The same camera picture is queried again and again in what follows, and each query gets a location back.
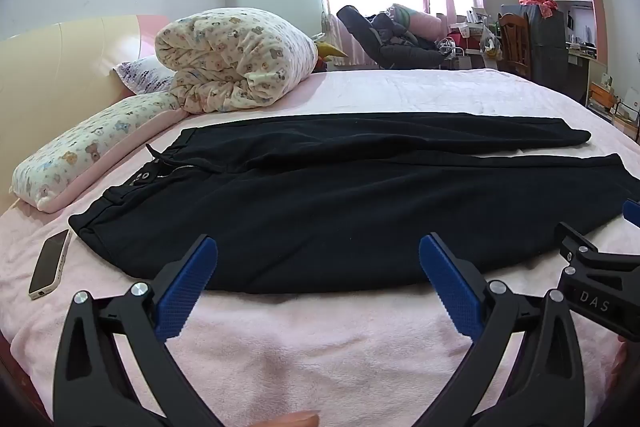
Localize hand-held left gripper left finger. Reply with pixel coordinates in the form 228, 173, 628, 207
52, 234, 219, 427

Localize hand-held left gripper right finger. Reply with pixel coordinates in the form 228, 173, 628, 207
419, 232, 621, 427

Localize black pants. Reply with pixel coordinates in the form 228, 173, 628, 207
68, 112, 640, 295

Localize person's left hand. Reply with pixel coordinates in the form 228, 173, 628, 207
250, 411, 322, 427

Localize white smartphone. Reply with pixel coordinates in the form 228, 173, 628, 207
28, 229, 71, 300

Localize pink bed blanket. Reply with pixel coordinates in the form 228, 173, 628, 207
0, 67, 640, 427

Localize bear print pillow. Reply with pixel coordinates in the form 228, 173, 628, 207
11, 92, 187, 214

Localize dark grey draped cloth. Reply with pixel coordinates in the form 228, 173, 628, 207
520, 2, 572, 96

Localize wooden chair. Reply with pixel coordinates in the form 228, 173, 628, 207
496, 13, 533, 80

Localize purple floral pillow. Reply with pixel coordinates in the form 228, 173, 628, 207
112, 56, 177, 96

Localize red cloth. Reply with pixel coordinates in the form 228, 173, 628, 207
519, 0, 558, 18

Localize rolled bear print quilt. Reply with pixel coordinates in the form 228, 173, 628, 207
154, 7, 319, 115

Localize black reclining chair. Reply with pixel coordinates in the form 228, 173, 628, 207
336, 5, 451, 70

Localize cream bed headboard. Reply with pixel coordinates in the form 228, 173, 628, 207
0, 14, 173, 212

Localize pink cushion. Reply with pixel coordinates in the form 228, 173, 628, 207
391, 4, 446, 42

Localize yellow plush toy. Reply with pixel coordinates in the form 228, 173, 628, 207
314, 41, 350, 60

